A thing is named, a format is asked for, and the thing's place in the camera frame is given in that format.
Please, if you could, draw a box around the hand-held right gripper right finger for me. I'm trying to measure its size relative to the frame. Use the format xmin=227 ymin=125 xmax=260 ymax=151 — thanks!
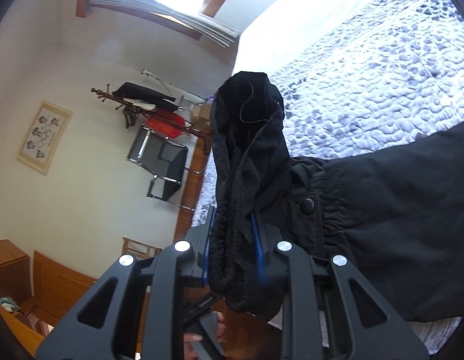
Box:
xmin=250 ymin=212 xmax=430 ymax=360

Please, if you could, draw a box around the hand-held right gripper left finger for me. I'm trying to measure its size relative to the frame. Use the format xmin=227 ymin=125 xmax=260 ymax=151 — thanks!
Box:
xmin=35 ymin=205 xmax=218 ymax=360

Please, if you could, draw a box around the black quilted jacket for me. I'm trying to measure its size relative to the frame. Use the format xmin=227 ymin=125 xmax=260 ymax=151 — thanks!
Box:
xmin=210 ymin=70 xmax=464 ymax=323

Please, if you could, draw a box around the person's left hand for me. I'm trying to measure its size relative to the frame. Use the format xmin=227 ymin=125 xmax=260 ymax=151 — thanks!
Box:
xmin=183 ymin=312 xmax=228 ymax=360

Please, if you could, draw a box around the red hanging cloth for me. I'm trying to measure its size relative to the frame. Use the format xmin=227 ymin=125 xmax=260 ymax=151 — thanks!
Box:
xmin=147 ymin=110 xmax=186 ymax=139

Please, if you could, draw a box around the cardboard box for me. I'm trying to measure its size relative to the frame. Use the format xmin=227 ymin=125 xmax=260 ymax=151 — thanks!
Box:
xmin=191 ymin=103 xmax=215 ymax=133

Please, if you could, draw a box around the wooden panel furniture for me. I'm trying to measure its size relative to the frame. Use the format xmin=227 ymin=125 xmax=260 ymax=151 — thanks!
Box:
xmin=31 ymin=249 xmax=98 ymax=316

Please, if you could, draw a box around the black hanging garment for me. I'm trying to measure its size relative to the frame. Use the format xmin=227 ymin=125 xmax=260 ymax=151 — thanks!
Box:
xmin=111 ymin=81 xmax=176 ymax=111

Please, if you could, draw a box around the white curved pole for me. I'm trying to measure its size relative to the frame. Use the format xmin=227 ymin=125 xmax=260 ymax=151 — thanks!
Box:
xmin=141 ymin=68 xmax=180 ymax=100

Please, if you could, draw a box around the wooden table with clutter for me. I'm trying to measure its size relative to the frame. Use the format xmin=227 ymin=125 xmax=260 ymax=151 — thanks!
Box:
xmin=0 ymin=295 xmax=58 ymax=360

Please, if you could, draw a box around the wooden coat rack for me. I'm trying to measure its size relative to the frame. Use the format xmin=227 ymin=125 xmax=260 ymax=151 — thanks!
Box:
xmin=91 ymin=82 xmax=214 ymax=139

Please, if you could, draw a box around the wooden cabinet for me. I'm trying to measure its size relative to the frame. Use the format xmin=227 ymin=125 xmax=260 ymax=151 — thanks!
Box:
xmin=0 ymin=239 xmax=30 ymax=301

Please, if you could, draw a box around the grey pleated curtain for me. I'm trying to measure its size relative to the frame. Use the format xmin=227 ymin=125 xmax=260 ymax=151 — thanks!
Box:
xmin=86 ymin=0 xmax=238 ymax=49

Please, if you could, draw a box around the wooden framed window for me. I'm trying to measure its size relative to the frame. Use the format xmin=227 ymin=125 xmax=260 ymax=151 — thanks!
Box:
xmin=76 ymin=0 xmax=251 ymax=40

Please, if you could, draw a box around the wooden bed with pale sheet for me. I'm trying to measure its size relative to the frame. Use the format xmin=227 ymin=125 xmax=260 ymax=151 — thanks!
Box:
xmin=176 ymin=0 xmax=464 ymax=360

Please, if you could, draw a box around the light wooden frame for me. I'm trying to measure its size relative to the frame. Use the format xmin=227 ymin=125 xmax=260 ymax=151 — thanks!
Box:
xmin=121 ymin=237 xmax=163 ymax=261

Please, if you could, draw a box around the black chrome frame chair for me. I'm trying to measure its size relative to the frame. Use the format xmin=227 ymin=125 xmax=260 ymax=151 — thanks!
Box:
xmin=126 ymin=125 xmax=206 ymax=211

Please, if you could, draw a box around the white wire rack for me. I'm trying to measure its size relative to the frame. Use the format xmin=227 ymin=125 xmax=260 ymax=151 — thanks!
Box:
xmin=178 ymin=95 xmax=197 ymax=121

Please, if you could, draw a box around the wall poster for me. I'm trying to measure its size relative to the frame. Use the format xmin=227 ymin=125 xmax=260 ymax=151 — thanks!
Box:
xmin=16 ymin=100 xmax=74 ymax=176

